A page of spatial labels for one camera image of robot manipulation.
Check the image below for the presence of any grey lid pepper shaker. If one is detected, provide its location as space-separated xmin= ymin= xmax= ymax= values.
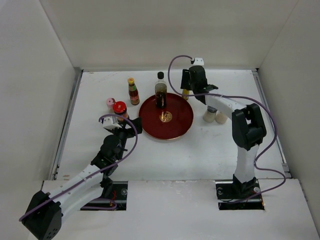
xmin=202 ymin=106 xmax=218 ymax=123

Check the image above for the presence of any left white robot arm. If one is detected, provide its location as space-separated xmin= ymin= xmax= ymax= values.
xmin=19 ymin=113 xmax=143 ymax=240

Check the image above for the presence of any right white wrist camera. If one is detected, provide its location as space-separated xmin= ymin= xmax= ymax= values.
xmin=190 ymin=57 xmax=205 ymax=66

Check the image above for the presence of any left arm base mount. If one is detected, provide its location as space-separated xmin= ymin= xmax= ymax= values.
xmin=79 ymin=174 xmax=128 ymax=211

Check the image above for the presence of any small yellow label bottle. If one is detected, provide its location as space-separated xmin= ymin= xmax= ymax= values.
xmin=182 ymin=88 xmax=190 ymax=101

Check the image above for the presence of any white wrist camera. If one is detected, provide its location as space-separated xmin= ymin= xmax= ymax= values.
xmin=190 ymin=57 xmax=205 ymax=66
xmin=101 ymin=116 xmax=121 ymax=130

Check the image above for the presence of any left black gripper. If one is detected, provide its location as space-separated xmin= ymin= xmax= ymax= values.
xmin=108 ymin=117 xmax=141 ymax=160

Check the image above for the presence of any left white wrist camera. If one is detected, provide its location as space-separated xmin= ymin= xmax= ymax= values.
xmin=101 ymin=116 xmax=121 ymax=130

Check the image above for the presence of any yellow lid spice shaker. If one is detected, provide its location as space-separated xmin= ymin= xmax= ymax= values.
xmin=215 ymin=112 xmax=228 ymax=125

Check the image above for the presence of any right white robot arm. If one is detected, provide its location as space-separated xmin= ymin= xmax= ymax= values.
xmin=180 ymin=65 xmax=267 ymax=199

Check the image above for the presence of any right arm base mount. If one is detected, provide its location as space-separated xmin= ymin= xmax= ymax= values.
xmin=215 ymin=180 xmax=265 ymax=211

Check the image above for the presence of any tall dark soy bottle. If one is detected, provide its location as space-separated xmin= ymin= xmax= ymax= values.
xmin=154 ymin=71 xmax=167 ymax=109

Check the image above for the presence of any red round tray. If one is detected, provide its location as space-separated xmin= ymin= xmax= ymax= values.
xmin=138 ymin=93 xmax=194 ymax=140

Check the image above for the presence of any pink lid spice shaker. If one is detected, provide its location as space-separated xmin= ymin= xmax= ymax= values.
xmin=106 ymin=97 xmax=116 ymax=109

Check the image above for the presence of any yellow cap sauce bottle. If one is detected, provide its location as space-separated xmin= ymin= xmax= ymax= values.
xmin=127 ymin=77 xmax=140 ymax=105

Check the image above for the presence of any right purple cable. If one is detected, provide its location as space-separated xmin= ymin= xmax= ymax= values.
xmin=167 ymin=54 xmax=287 ymax=202

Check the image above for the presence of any red lid sauce jar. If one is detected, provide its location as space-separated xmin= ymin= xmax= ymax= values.
xmin=112 ymin=101 xmax=129 ymax=122

